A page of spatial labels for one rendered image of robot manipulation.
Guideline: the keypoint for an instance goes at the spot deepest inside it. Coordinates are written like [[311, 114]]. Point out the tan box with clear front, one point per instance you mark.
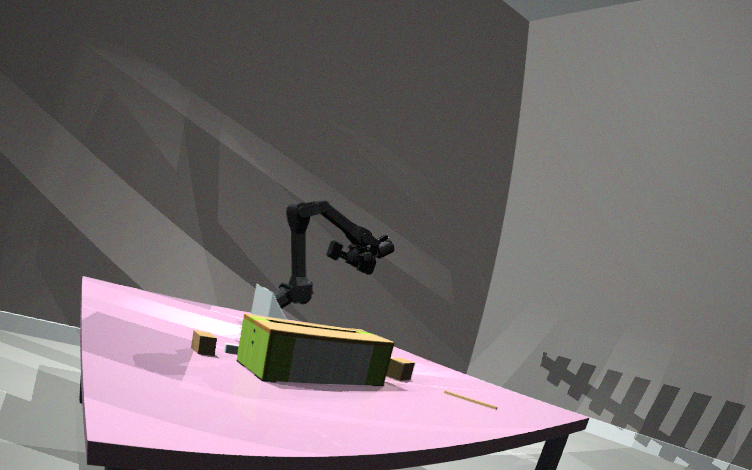
[[291, 351]]

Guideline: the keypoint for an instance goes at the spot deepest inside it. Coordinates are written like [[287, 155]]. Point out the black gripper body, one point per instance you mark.
[[334, 251]]

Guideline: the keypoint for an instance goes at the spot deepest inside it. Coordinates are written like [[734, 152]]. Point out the small tan box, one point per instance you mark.
[[400, 369]]

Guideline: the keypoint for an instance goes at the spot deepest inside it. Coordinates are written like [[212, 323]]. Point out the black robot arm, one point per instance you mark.
[[299, 289]]

